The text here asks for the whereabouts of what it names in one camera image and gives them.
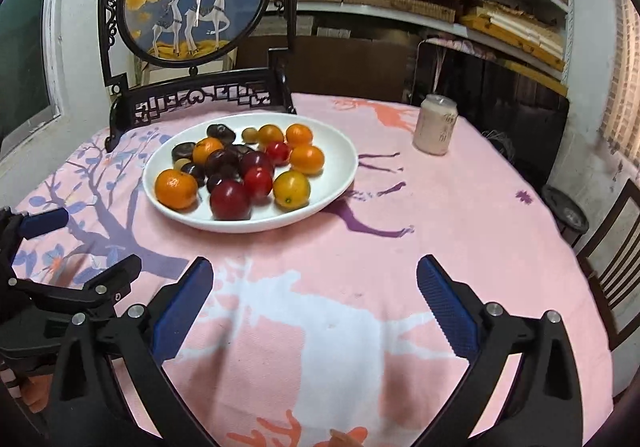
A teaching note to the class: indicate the white oval plate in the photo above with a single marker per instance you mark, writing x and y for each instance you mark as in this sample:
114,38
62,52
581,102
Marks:
330,187

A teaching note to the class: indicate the red cherry tomato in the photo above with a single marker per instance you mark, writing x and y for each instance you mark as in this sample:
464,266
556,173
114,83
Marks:
258,182
278,152
256,161

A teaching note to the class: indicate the brown slatted wooden chair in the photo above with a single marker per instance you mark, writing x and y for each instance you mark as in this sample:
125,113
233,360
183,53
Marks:
612,267

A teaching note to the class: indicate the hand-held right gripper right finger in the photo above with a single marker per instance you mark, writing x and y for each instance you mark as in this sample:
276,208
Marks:
445,307

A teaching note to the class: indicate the white wall shelf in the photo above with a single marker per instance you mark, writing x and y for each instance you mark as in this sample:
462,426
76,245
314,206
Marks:
380,13

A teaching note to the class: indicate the yellow-brown longan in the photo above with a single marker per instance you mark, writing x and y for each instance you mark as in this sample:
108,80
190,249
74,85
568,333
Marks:
182,164

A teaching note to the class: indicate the large dark red plum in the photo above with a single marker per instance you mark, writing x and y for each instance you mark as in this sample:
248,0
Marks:
230,200

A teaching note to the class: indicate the white framed window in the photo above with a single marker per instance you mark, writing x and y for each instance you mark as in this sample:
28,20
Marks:
25,42

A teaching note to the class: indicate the large orange mandarin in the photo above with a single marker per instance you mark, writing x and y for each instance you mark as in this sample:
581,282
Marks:
176,189

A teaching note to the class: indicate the small orange mandarin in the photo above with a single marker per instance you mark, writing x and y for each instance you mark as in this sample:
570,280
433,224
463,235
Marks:
207,150

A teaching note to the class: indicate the black round bin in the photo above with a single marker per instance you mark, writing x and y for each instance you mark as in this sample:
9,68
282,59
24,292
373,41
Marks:
565,212

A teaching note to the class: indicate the small yellow-green fruit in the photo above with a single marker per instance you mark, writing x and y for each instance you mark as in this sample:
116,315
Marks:
249,134

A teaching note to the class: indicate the brown cardboard sheet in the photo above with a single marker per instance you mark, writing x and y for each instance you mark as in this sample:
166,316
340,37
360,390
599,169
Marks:
340,62

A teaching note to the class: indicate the pale pink drink can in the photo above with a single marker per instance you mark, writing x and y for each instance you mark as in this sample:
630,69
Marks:
435,124

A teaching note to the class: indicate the dark purple passion fruit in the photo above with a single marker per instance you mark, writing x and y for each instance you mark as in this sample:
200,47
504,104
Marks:
222,162

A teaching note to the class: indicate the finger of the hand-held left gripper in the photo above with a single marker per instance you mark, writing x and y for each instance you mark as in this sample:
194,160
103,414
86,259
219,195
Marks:
45,221
115,277

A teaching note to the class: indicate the small dark plum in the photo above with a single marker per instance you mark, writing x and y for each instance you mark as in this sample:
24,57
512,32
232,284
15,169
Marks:
216,182

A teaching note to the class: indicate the dark water chestnut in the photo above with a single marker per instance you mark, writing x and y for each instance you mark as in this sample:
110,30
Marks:
194,173
183,151
221,132

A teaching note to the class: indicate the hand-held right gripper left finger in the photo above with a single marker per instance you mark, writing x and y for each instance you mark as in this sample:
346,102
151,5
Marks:
182,307

